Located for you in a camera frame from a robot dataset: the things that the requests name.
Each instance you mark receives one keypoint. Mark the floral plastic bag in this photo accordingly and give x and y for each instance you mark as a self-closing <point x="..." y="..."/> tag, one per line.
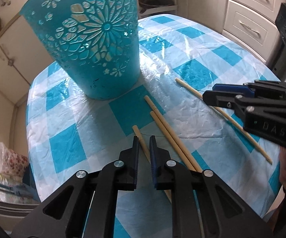
<point x="12" y="163"/>

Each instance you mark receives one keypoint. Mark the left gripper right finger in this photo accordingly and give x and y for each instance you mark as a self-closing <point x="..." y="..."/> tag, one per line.
<point x="161" y="166"/>

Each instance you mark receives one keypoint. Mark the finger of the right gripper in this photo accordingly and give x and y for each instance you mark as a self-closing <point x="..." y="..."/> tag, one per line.
<point x="233" y="89"/>
<point x="220" y="98"/>

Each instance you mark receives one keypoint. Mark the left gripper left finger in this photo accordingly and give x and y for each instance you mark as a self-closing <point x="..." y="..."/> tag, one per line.
<point x="129" y="171"/>

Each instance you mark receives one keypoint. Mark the white drawer cabinet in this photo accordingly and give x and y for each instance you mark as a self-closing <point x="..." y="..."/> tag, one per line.
<point x="251" y="24"/>

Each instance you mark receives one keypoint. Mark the blue white checkered tablecloth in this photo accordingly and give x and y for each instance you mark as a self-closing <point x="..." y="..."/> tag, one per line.
<point x="68" y="132"/>

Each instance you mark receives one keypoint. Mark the bamboo chopstick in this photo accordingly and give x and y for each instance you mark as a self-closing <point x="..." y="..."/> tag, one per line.
<point x="251" y="140"/>
<point x="147" y="153"/>
<point x="174" y="135"/>
<point x="172" y="142"/>

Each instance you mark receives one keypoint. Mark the teal perforated utensil holder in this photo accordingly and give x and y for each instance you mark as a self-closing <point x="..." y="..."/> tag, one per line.
<point x="95" y="41"/>

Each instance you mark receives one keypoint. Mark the white lower kitchen cabinets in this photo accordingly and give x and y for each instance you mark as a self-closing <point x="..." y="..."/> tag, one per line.
<point x="22" y="58"/>

